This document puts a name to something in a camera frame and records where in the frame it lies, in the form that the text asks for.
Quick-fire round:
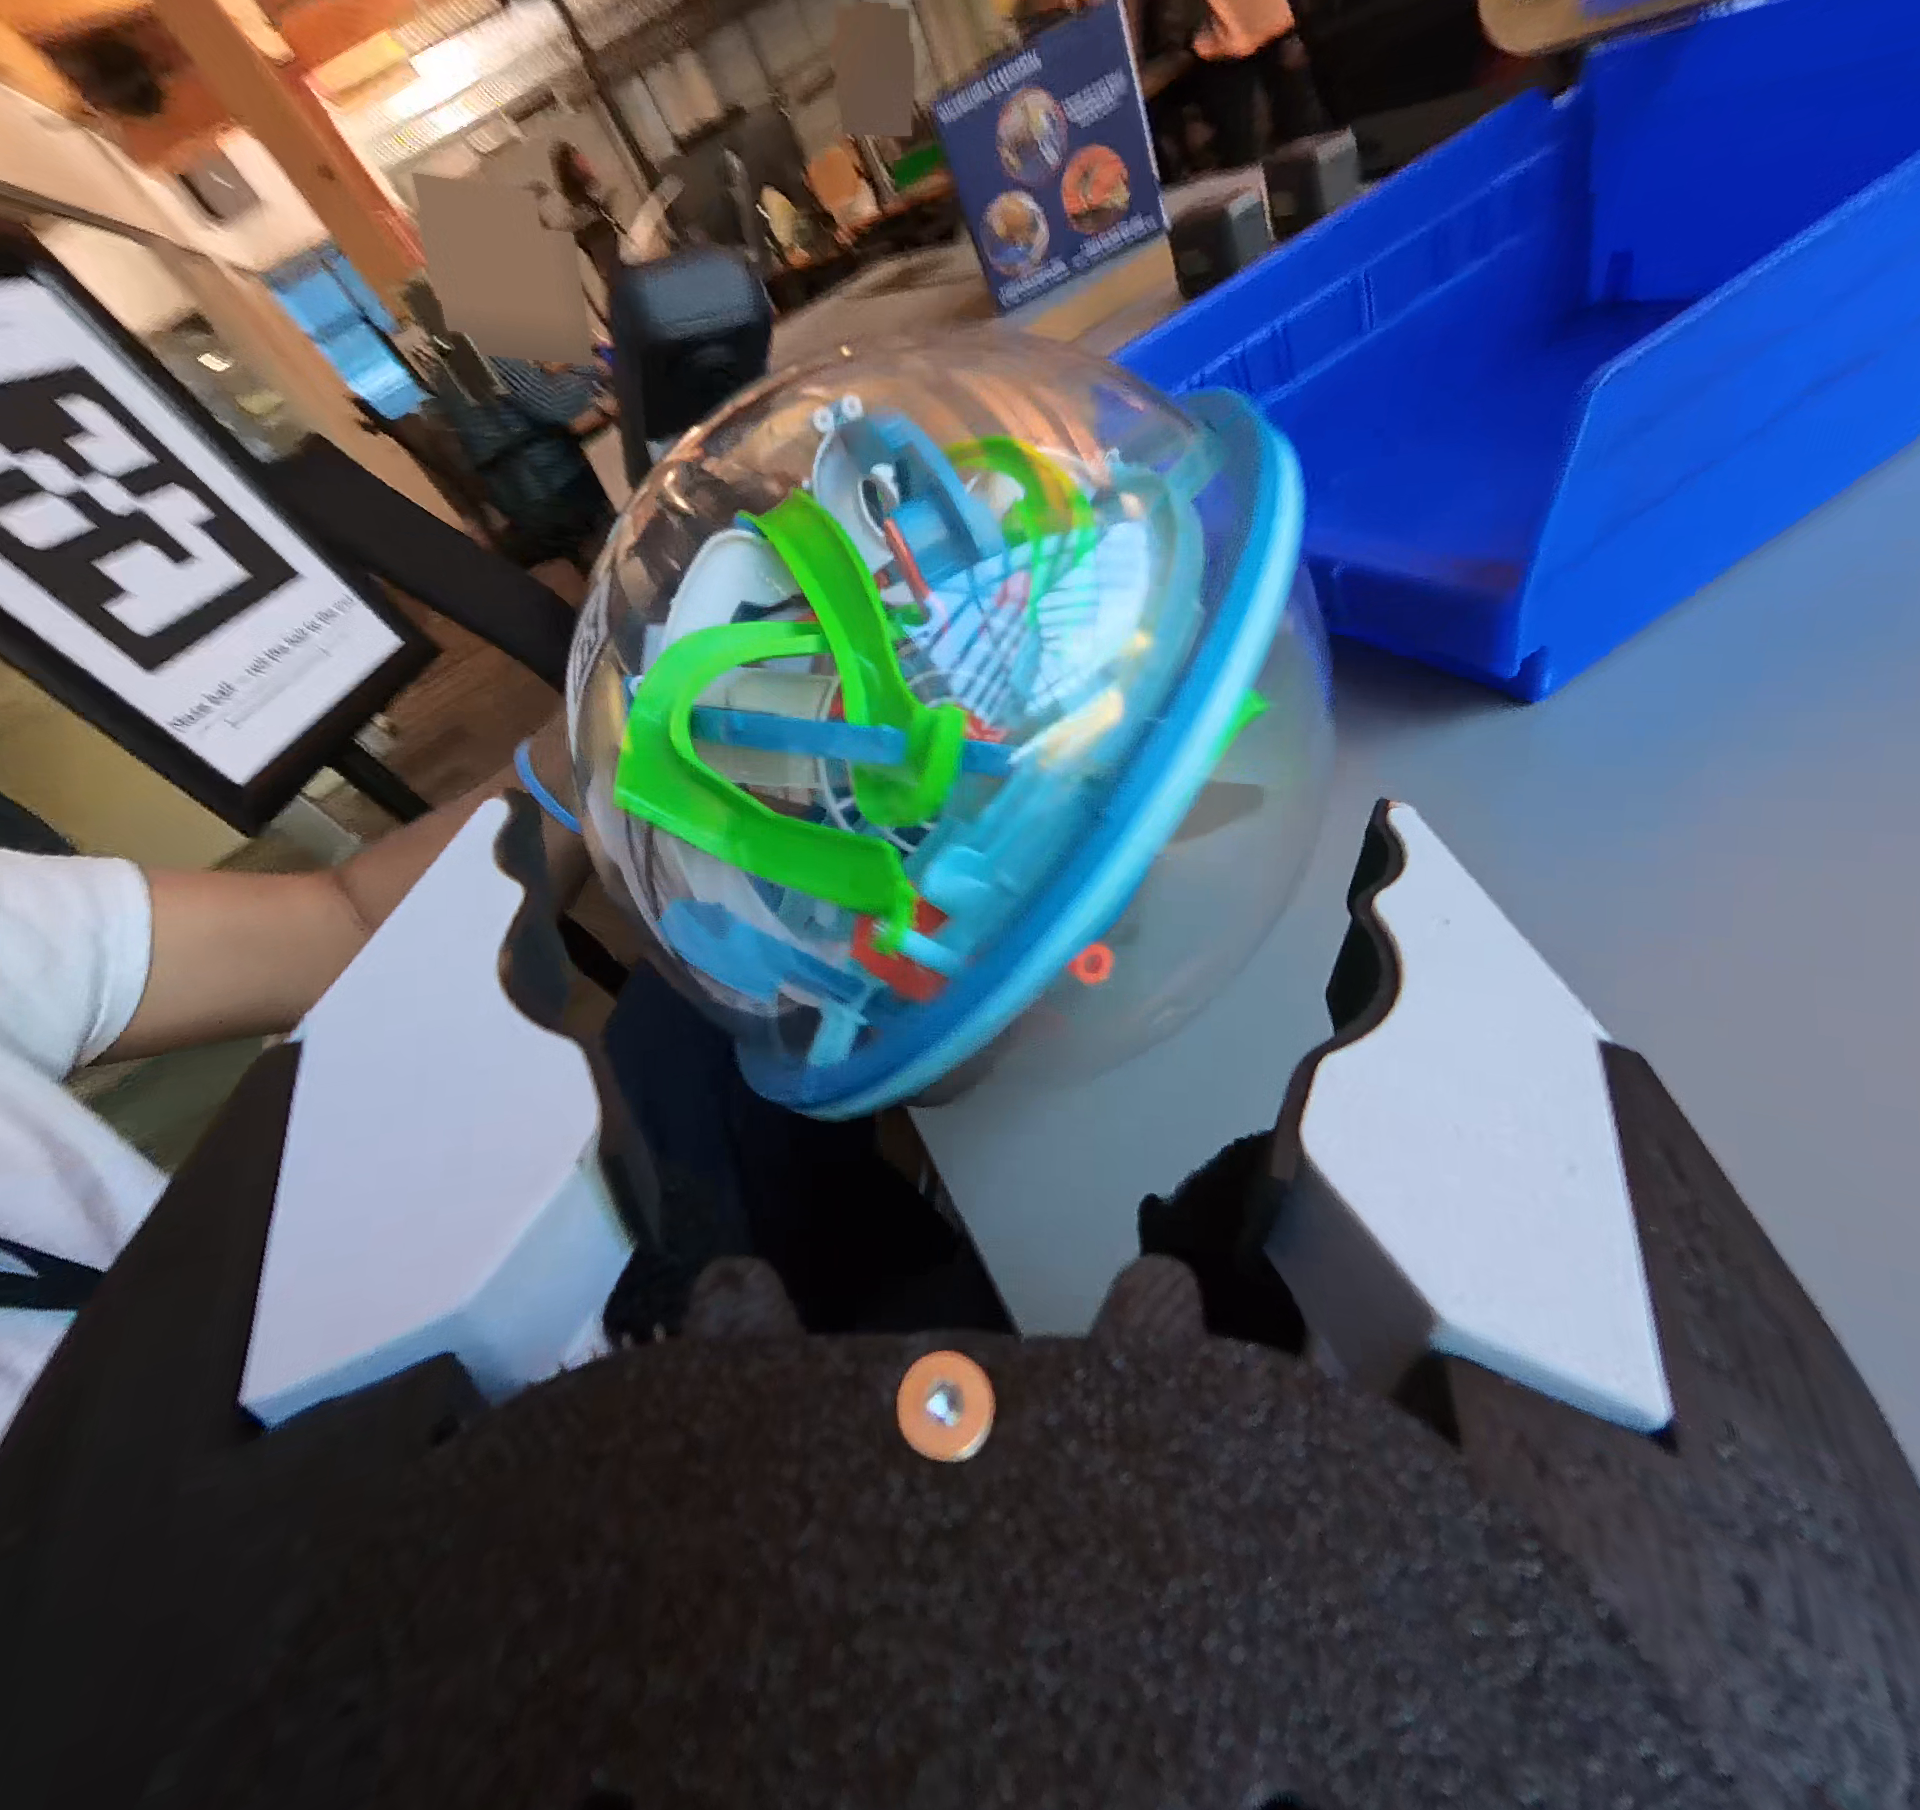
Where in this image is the blue plastic bin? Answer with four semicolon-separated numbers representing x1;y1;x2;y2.
1118;0;1920;702

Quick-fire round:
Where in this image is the small black box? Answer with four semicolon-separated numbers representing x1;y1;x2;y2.
1169;187;1278;300
1264;129;1363;240

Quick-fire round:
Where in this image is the blue printed display card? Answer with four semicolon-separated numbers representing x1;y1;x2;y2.
934;0;1169;312

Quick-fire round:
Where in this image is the framed black-and-white marker sign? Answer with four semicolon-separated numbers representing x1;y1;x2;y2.
0;182;444;836

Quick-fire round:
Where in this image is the person's left forearm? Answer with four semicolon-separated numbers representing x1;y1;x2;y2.
90;796;497;1070

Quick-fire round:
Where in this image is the person's white shirt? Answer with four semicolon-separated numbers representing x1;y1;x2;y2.
0;850;168;1437

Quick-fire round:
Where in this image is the clear maze ball blue ring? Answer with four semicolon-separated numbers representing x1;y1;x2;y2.
517;332;1336;1122

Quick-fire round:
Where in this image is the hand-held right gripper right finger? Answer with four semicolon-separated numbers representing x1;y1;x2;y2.
1259;796;1674;1437

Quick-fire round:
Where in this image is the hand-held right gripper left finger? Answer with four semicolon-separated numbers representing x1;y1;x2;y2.
239;790;670;1429

